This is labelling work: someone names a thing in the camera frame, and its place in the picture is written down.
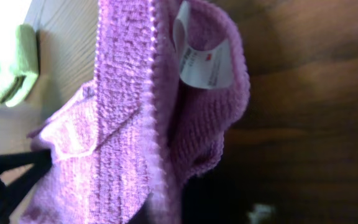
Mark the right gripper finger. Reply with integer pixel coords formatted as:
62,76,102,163
0,149,52,224

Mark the purple microfiber cloth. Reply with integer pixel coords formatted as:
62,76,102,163
19,0,250,223

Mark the folded green cloth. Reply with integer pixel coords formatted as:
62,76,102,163
0,24,39,107

